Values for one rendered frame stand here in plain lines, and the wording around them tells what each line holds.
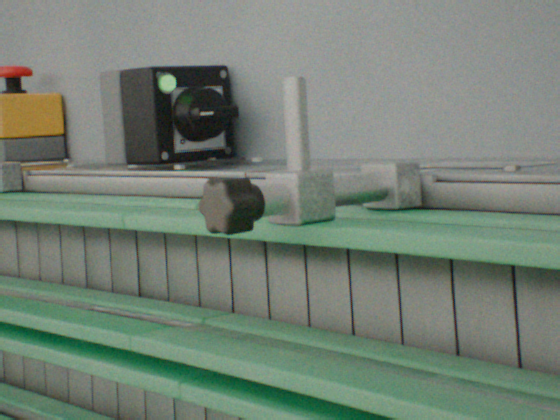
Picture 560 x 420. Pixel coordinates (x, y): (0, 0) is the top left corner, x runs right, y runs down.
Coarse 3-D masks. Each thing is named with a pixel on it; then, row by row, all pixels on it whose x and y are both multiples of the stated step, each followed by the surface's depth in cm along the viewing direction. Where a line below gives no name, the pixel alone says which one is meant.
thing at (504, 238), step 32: (0, 192) 94; (64, 224) 71; (96, 224) 68; (128, 224) 65; (160, 224) 62; (192, 224) 60; (256, 224) 55; (320, 224) 52; (352, 224) 52; (384, 224) 51; (416, 224) 50; (448, 224) 52; (480, 224) 51; (512, 224) 50; (544, 224) 48; (448, 256) 46; (480, 256) 44; (512, 256) 43; (544, 256) 42
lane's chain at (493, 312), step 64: (0, 256) 98; (64, 256) 89; (128, 256) 81; (192, 256) 75; (256, 256) 69; (320, 256) 64; (384, 256) 60; (320, 320) 65; (384, 320) 61; (448, 320) 57; (512, 320) 54
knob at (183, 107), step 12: (180, 96) 86; (192, 96) 85; (204, 96) 86; (216, 96) 87; (180, 108) 86; (192, 108) 85; (204, 108) 84; (216, 108) 85; (228, 108) 86; (180, 120) 86; (192, 120) 85; (204, 120) 86; (216, 120) 87; (180, 132) 87; (192, 132) 86; (204, 132) 86; (216, 132) 87
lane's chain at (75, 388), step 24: (0, 360) 99; (24, 360) 96; (24, 384) 96; (48, 384) 93; (72, 384) 89; (96, 384) 86; (120, 384) 84; (96, 408) 87; (120, 408) 84; (144, 408) 81; (168, 408) 79; (192, 408) 76
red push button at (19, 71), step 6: (0, 66) 112; (6, 66) 111; (12, 66) 111; (18, 66) 112; (24, 66) 112; (0, 72) 111; (6, 72) 111; (12, 72) 111; (18, 72) 111; (24, 72) 112; (30, 72) 112; (6, 78) 112; (12, 78) 112; (18, 78) 112; (6, 84) 112; (12, 84) 112; (18, 84) 112
